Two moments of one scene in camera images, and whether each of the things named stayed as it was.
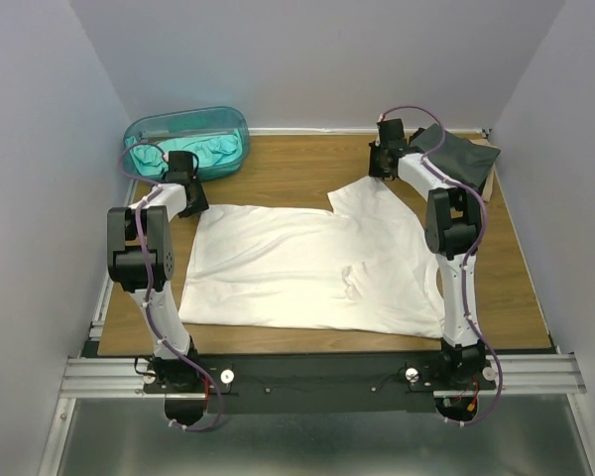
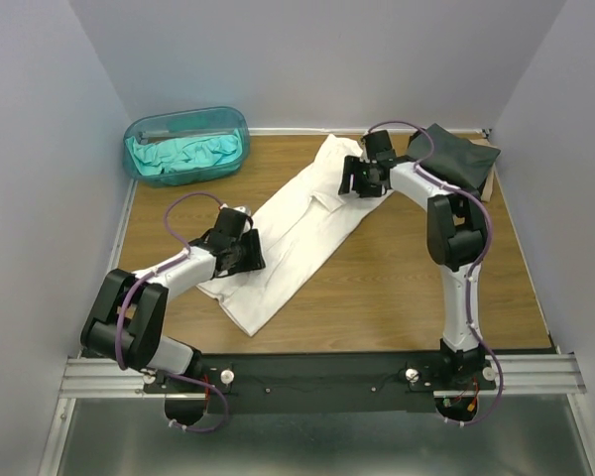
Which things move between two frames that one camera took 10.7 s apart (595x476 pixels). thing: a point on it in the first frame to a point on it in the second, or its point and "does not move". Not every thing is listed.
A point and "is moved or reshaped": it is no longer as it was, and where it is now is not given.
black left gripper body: [200, 203] to [235, 249]
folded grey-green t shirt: [467, 161] does not move
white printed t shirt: [300, 267] is moved or reshaped
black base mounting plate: [322, 383] does not move
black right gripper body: [375, 153] to [363, 180]
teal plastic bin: [217, 136] does not move
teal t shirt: [210, 151] does not move
